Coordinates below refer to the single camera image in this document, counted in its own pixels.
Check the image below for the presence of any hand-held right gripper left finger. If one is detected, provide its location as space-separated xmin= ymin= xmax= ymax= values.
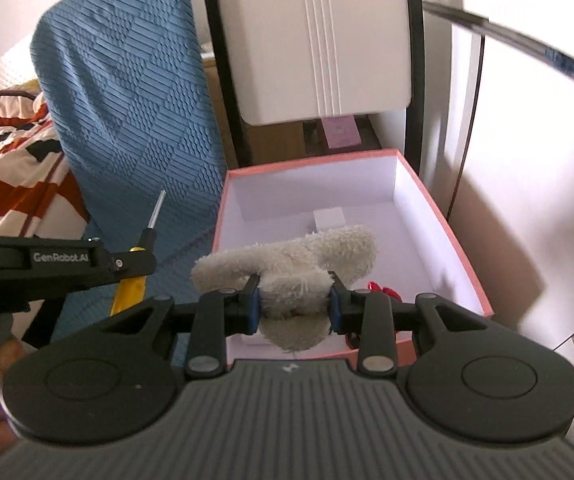
xmin=101 ymin=274 xmax=262 ymax=377

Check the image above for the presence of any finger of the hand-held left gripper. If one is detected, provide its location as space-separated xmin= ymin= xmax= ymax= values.
xmin=98 ymin=250 xmax=158 ymax=282

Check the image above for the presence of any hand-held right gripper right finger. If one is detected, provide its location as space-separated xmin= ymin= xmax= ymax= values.
xmin=326 ymin=271 xmax=493 ymax=376

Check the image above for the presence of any yellow handled screwdriver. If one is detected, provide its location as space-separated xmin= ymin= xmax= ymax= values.
xmin=110 ymin=190 xmax=168 ymax=317

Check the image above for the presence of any red plastic toy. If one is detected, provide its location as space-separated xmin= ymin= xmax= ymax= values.
xmin=345 ymin=281 xmax=404 ymax=351

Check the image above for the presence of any white plush toy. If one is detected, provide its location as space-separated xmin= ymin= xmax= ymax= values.
xmin=190 ymin=224 xmax=379 ymax=356

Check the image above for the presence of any pink cardboard box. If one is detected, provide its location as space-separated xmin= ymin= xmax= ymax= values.
xmin=211 ymin=148 xmax=496 ymax=369

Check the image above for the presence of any orange striped blanket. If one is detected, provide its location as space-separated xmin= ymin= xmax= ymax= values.
xmin=0 ymin=87 xmax=90 ymax=242

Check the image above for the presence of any small white box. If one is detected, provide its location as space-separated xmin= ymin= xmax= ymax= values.
xmin=312 ymin=206 xmax=347 ymax=231

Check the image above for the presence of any blue textured cloth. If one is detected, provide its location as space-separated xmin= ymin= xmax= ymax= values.
xmin=29 ymin=0 xmax=228 ymax=347

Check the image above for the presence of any pink paper card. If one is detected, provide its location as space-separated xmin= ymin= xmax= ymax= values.
xmin=322 ymin=115 xmax=361 ymax=150

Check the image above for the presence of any white textured pillow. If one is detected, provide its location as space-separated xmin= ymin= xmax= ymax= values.
xmin=0 ymin=35 xmax=44 ymax=99

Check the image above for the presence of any white ribbed panel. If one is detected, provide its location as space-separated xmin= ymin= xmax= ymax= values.
xmin=211 ymin=0 xmax=413 ymax=127

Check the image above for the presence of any round glass side table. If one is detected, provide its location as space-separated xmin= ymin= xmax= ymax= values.
xmin=421 ymin=1 xmax=574 ymax=462

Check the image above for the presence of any white chair with black frame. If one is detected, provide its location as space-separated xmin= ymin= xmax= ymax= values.
xmin=199 ymin=0 xmax=426 ymax=177

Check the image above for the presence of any thin black cable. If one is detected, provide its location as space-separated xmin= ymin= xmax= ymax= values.
xmin=446 ymin=34 xmax=486 ymax=222

